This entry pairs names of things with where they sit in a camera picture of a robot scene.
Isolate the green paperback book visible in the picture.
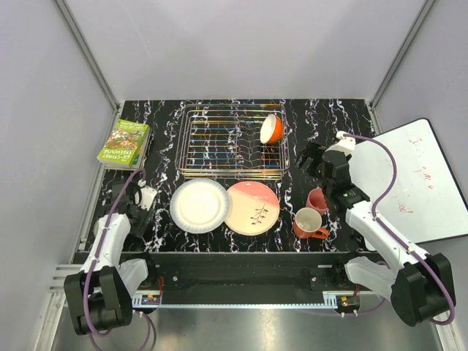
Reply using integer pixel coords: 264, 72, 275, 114
97, 119, 151, 170

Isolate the pink cream floral plate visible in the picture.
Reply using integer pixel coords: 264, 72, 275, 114
224, 181, 280, 236

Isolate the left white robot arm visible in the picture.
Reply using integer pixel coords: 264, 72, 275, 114
64, 181, 158, 336

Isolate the black marble pattern mat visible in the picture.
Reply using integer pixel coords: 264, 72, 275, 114
72, 98, 377, 254

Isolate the aluminium cable duct rail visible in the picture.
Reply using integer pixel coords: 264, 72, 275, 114
131, 290, 361, 309

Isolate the purple cable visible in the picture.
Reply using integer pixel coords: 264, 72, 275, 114
82, 168, 158, 348
303, 132, 457, 326

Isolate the orange mug white inside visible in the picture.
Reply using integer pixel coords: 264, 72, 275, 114
293, 207, 329, 240

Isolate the pink cup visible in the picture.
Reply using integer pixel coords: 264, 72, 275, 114
306, 187, 328, 216

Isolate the white grey-rimmed plate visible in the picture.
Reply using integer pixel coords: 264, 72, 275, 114
170, 178, 230, 234

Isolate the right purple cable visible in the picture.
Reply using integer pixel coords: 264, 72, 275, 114
303, 132, 457, 326

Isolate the whiteboard with red scribbles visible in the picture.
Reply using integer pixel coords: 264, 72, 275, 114
350, 118, 467, 244

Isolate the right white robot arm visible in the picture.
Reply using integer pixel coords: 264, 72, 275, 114
296, 135, 456, 326

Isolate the chrome wire dish rack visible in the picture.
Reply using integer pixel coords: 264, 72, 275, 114
175, 102, 290, 180

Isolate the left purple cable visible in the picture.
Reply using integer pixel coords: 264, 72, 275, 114
82, 168, 158, 348

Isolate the orange bowl white inside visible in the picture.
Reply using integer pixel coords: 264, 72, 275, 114
260, 114, 283, 145

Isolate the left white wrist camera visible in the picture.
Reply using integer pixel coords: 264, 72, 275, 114
135, 180, 157, 211

